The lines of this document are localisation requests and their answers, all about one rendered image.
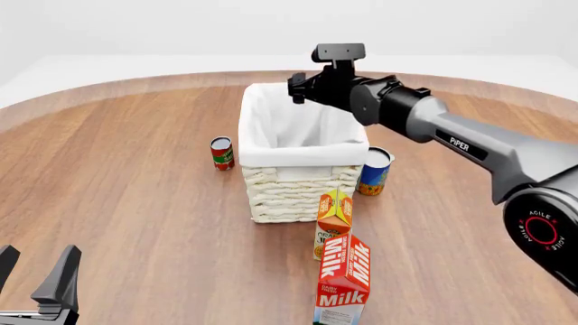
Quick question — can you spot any orange juice carton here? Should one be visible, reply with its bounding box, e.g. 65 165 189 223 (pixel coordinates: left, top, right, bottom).
313 188 355 262

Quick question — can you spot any blue and yellow can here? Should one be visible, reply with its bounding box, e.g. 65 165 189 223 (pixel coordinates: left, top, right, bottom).
356 146 396 197

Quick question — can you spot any white wicker basket cloth lined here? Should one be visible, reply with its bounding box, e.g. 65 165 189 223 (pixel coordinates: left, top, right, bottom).
238 82 370 225

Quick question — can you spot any red milk carton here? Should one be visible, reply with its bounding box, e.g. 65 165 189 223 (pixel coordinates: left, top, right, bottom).
313 232 373 325

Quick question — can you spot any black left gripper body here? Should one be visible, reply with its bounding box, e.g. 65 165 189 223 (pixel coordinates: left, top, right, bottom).
0 303 80 325

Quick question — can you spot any red tomato sauce can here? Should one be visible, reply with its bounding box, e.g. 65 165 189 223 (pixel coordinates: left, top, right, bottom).
210 135 236 172

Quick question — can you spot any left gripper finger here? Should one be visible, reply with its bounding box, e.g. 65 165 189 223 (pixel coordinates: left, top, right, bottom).
0 244 22 295
30 244 83 311

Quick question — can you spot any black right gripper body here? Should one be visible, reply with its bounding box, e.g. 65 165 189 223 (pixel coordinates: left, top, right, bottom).
287 65 359 111

